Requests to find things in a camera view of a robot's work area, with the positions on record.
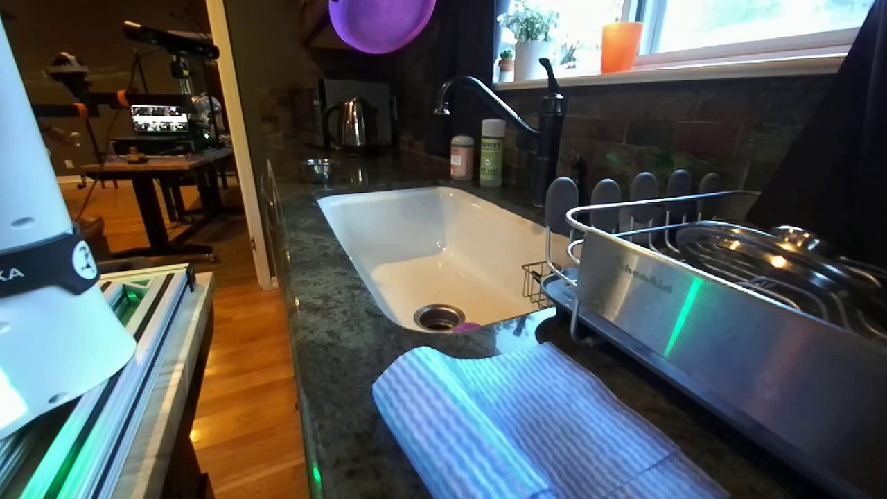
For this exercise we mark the purple plastic bowl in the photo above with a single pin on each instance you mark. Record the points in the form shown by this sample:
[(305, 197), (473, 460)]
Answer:
[(381, 22)]

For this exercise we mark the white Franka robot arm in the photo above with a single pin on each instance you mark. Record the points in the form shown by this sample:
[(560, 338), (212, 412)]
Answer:
[(46, 323)]

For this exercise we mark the stainless steel dish rack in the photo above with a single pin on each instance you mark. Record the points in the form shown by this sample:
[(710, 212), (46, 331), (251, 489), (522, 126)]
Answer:
[(739, 342)]

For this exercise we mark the white undermount kitchen sink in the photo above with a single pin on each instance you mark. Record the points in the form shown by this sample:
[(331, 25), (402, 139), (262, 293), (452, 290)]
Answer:
[(432, 240)]

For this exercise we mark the metal sink drain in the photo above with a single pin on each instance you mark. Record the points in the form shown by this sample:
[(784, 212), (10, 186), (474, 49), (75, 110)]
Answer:
[(439, 316)]

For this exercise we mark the small pale soap bottle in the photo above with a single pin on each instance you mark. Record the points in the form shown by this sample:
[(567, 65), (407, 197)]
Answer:
[(461, 158)]

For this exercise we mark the green white soap bottle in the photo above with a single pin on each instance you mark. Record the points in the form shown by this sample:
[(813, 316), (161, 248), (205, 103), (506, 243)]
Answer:
[(491, 157)]

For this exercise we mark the small glass jar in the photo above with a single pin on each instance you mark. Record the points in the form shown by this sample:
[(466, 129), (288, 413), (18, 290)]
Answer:
[(320, 168)]

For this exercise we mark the dark curved kitchen faucet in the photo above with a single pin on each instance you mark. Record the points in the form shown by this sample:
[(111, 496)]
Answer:
[(549, 139)]

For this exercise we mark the small dark potted plant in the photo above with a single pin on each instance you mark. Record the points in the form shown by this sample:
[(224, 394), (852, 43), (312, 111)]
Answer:
[(506, 67)]

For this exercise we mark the blue white striped dish towel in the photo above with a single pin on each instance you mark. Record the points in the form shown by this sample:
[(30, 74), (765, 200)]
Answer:
[(536, 426)]

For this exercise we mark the plant in white pot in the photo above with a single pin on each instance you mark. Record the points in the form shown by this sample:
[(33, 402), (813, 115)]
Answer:
[(527, 51)]

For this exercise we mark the orange translucent cup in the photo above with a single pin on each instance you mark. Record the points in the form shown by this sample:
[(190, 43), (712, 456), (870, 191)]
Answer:
[(618, 49)]

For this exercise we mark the dark wooden table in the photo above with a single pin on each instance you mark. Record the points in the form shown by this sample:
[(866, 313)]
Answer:
[(154, 169)]

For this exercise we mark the open laptop with lit screen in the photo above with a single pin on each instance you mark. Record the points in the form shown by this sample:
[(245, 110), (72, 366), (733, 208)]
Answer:
[(155, 119)]

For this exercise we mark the shiny metal pot lid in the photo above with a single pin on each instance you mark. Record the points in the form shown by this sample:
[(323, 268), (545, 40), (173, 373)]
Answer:
[(784, 265)]

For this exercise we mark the white door frame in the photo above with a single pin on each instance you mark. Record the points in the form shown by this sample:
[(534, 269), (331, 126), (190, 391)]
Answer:
[(238, 139)]

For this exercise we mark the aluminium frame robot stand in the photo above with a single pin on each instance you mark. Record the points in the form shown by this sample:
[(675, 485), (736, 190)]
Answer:
[(154, 370)]

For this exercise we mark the black camera on tripod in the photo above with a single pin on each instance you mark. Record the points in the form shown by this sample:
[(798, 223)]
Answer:
[(176, 43)]

